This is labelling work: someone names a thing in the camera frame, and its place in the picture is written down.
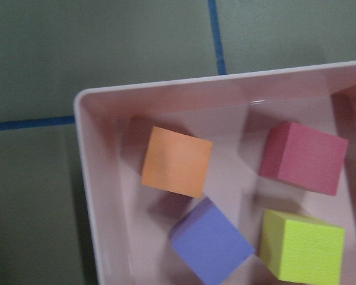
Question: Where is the orange foam block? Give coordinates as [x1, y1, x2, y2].
[141, 126, 213, 198]

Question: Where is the purple foam block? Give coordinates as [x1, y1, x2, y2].
[169, 197, 255, 284]

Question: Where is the pink foam block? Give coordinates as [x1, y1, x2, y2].
[259, 122, 348, 196]

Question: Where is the yellow foam block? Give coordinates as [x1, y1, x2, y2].
[259, 209, 345, 284]

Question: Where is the pink plastic bin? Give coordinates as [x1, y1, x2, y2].
[74, 61, 356, 284]

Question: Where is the blue tape centre strip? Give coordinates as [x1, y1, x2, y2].
[208, 0, 227, 75]

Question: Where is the blue tape side strip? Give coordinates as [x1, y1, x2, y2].
[0, 116, 75, 131]

